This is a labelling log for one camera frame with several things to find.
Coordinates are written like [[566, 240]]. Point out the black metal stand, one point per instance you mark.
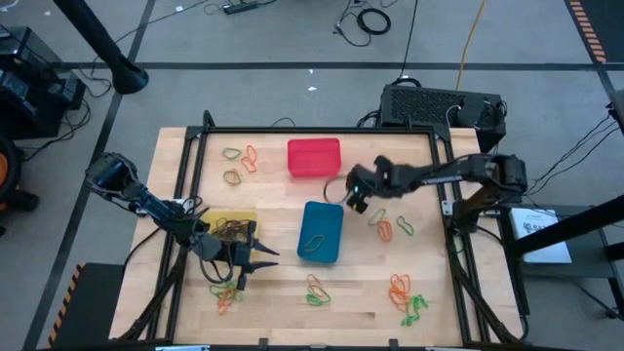
[[575, 224]]

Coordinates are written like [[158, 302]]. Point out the red plastic basket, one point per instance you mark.
[[314, 158]]

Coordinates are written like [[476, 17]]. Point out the black computer case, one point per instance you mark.
[[419, 105]]

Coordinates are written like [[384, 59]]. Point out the tan rubber band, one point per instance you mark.
[[307, 246]]

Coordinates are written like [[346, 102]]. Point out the blue plastic basket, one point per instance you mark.
[[331, 219]]

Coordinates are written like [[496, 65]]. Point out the yellow plastic basket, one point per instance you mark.
[[207, 217]]

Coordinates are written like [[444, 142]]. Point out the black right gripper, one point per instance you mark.
[[370, 180]]

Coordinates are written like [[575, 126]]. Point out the black metal table frame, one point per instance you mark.
[[317, 130]]

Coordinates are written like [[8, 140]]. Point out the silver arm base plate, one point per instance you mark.
[[447, 208]]

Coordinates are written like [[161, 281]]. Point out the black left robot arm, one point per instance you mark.
[[146, 205]]

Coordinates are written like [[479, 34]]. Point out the black hazard striped mat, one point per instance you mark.
[[97, 307], [609, 24]]

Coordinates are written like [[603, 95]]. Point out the black power strip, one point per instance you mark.
[[240, 8]]

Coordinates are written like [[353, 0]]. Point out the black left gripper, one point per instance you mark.
[[234, 253]]

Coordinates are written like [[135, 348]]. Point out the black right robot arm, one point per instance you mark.
[[463, 168]]

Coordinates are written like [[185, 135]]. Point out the orange rubber band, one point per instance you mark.
[[396, 300], [385, 236], [312, 280], [253, 153], [224, 307], [401, 278]]

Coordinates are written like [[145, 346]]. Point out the black pole stand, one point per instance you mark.
[[95, 36]]

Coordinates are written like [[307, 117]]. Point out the white printed paper sheet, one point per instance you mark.
[[541, 244]]

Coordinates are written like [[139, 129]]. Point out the black equipment cart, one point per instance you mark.
[[29, 97]]

